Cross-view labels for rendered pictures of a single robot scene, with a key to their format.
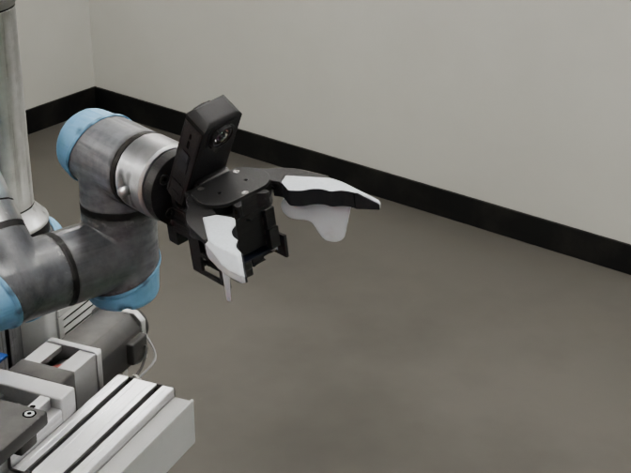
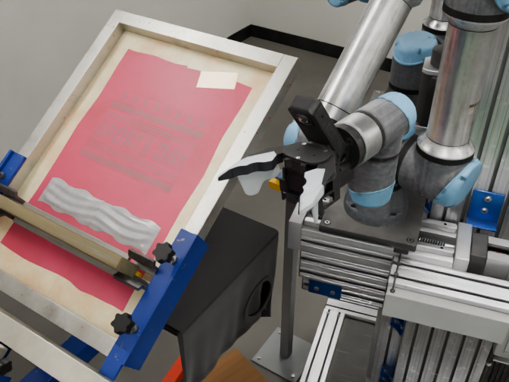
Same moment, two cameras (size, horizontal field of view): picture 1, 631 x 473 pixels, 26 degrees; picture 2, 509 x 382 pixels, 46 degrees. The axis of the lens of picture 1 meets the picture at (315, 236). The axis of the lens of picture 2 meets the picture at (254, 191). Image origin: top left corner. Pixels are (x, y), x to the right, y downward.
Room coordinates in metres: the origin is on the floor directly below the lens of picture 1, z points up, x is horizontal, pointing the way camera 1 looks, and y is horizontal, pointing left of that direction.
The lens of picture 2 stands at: (0.96, -0.63, 2.15)
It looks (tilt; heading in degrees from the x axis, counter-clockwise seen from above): 37 degrees down; 85
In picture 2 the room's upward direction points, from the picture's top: straight up
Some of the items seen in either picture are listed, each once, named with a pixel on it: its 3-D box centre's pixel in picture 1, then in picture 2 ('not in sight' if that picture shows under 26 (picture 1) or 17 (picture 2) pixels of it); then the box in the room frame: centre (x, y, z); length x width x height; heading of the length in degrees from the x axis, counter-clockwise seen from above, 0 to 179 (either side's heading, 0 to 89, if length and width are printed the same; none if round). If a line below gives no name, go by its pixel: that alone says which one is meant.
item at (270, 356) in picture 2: not in sight; (289, 277); (1.24, 1.03, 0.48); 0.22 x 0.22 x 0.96; 51
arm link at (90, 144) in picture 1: (115, 158); (381, 123); (1.24, 0.20, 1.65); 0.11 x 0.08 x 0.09; 42
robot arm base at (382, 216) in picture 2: not in sight; (378, 189); (1.35, 0.47, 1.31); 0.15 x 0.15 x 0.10
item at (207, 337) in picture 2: not in sight; (224, 316); (0.97, 0.59, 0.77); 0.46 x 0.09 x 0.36; 51
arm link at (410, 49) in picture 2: not in sight; (414, 58); (1.56, 0.93, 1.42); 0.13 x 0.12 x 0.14; 40
